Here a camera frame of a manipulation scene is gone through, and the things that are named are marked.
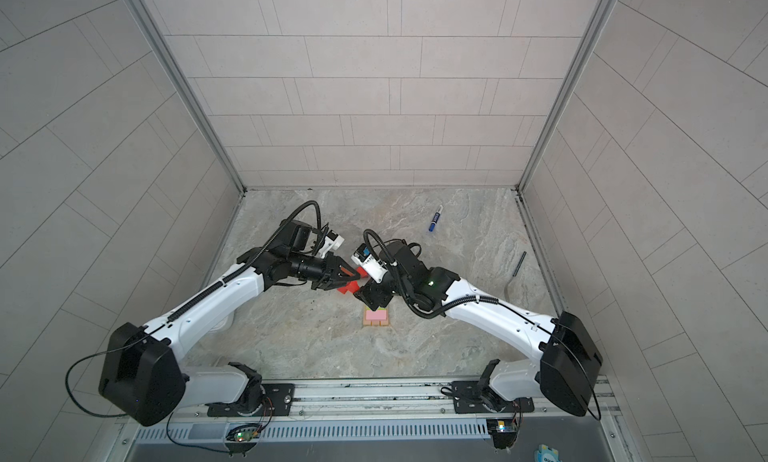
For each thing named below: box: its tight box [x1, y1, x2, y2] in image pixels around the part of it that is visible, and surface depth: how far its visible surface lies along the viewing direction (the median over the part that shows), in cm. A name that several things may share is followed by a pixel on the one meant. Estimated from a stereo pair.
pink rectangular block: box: [366, 310, 387, 320], surface depth 84 cm
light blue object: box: [534, 444, 562, 462], surface depth 64 cm
